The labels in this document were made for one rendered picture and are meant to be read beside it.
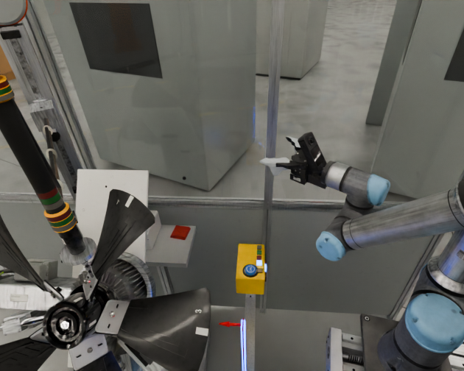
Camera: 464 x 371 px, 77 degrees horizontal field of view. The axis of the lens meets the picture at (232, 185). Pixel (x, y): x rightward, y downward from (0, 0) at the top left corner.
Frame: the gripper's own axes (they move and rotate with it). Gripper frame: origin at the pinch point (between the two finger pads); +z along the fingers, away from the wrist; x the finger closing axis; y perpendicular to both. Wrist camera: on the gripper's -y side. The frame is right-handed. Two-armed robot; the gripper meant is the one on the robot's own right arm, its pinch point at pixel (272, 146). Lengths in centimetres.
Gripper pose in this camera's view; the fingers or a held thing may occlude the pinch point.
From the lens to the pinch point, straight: 95.2
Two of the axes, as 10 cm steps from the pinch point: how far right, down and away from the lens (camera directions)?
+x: 6.4, -5.8, 5.0
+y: 1.3, 7.3, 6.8
